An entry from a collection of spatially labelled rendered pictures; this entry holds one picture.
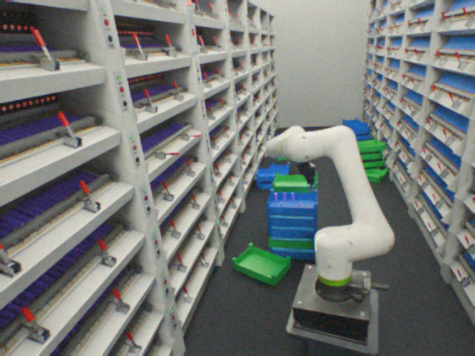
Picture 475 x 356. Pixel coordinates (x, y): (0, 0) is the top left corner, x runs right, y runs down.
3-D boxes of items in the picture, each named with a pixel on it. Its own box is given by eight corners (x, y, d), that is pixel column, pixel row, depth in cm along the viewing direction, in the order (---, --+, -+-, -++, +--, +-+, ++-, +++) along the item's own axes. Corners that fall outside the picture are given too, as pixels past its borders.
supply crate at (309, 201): (316, 200, 203) (317, 189, 200) (316, 216, 185) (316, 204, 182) (271, 199, 210) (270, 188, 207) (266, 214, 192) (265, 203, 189)
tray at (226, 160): (237, 160, 245) (241, 144, 239) (214, 194, 191) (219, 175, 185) (212, 152, 247) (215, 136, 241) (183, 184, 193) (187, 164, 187)
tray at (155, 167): (200, 139, 169) (203, 122, 164) (146, 186, 115) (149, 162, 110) (166, 128, 171) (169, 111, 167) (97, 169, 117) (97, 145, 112)
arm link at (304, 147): (325, 159, 123) (320, 128, 122) (293, 165, 122) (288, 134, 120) (309, 158, 141) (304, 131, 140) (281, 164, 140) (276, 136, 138)
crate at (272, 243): (316, 232, 212) (316, 222, 209) (316, 250, 194) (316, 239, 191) (272, 230, 219) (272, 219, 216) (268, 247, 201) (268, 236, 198)
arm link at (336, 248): (366, 280, 113) (366, 235, 107) (325, 290, 112) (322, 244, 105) (348, 260, 126) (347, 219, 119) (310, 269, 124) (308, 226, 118)
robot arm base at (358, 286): (388, 283, 119) (388, 269, 117) (388, 311, 106) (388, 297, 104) (318, 273, 130) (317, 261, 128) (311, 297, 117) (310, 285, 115)
